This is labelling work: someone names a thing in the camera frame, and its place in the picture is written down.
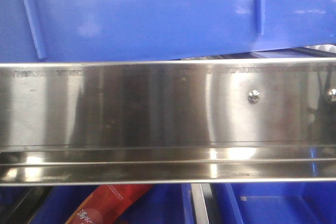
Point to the white roller track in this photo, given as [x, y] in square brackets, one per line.
[331, 48]

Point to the large blue plastic bin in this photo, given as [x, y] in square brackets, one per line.
[132, 30]

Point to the steel divider rail below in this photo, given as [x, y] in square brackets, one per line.
[204, 207]

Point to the lower left blue bin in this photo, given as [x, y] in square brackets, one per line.
[163, 203]

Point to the red snack package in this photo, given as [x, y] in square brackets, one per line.
[107, 203]

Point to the lower right blue bin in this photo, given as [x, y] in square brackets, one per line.
[301, 202]

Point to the left rail screw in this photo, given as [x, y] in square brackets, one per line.
[254, 96]

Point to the stainless steel rack rail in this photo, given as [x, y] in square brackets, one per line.
[167, 122]

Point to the right rail screw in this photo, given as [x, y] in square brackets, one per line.
[331, 95]

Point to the rail screw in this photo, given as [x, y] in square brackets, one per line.
[331, 95]
[254, 96]

